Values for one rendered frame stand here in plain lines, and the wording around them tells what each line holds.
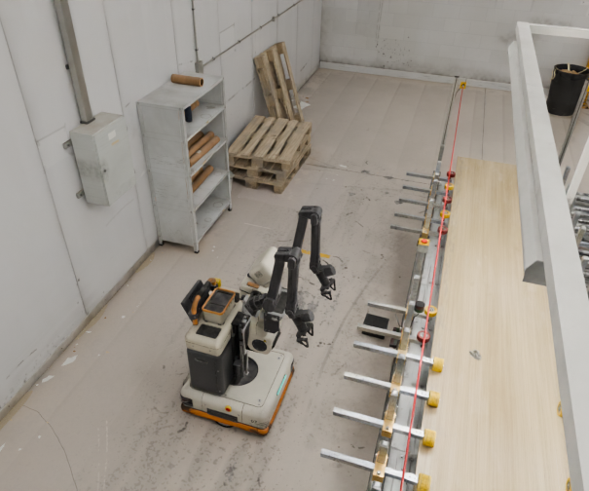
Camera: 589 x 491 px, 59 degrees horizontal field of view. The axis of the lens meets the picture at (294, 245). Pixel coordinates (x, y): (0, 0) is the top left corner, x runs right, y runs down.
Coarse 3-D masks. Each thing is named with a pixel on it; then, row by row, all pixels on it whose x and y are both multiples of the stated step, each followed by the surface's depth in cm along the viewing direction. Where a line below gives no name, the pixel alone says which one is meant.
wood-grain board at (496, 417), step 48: (480, 192) 469; (480, 240) 408; (480, 288) 361; (528, 288) 362; (480, 336) 324; (528, 336) 325; (432, 384) 293; (480, 384) 294; (528, 384) 294; (480, 432) 269; (528, 432) 269; (432, 480) 247; (480, 480) 247; (528, 480) 248
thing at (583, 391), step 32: (544, 32) 329; (576, 32) 324; (544, 96) 224; (544, 128) 197; (544, 160) 175; (544, 192) 157; (544, 224) 145; (544, 256) 137; (576, 256) 131; (576, 288) 121; (576, 320) 113; (576, 352) 105; (576, 384) 99; (576, 416) 93; (576, 448) 88; (576, 480) 85
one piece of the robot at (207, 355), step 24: (192, 312) 331; (240, 312) 350; (192, 336) 331; (216, 336) 331; (240, 336) 348; (192, 360) 342; (216, 360) 334; (240, 360) 355; (192, 384) 358; (216, 384) 349
